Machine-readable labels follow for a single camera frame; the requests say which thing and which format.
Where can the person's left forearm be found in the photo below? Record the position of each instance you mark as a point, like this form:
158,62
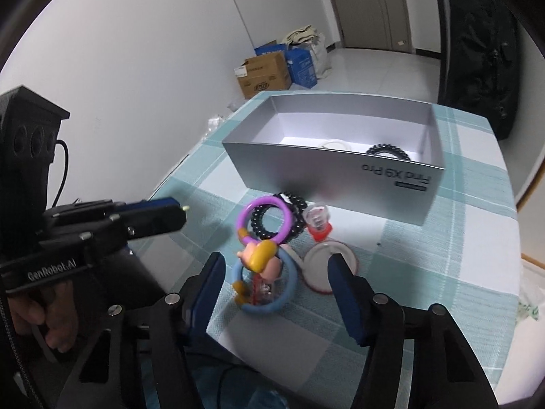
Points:
12,362

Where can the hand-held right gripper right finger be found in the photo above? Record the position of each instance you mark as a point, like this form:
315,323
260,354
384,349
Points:
345,302

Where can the teal checked tablecloth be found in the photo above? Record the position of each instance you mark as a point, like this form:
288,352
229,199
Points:
425,272

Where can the person's left hand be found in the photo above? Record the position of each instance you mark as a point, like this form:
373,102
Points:
47,311

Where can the white plastic sack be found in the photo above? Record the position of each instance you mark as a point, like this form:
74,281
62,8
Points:
320,57

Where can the black backpack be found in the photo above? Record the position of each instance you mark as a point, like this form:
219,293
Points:
481,51

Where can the large blue carton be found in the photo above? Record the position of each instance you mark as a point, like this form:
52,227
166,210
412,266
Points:
303,68

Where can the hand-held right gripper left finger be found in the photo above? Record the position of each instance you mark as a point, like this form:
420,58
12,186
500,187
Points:
210,292

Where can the brown cardboard box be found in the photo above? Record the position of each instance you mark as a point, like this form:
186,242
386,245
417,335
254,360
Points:
264,74

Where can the small blue carton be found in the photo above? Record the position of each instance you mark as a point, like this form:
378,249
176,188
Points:
270,47

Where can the grey door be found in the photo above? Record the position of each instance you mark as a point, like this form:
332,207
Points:
366,8

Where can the pink and yellow toy charm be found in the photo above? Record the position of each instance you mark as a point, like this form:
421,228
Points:
259,260

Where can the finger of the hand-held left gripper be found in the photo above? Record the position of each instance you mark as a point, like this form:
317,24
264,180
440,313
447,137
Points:
157,221
153,202

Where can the white plastic bag green print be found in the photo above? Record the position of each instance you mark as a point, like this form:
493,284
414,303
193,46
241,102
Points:
530,298

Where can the clear plastic bags on floor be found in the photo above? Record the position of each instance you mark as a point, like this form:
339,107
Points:
217,121

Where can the silver cardboard box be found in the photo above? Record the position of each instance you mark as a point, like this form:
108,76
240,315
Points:
332,179

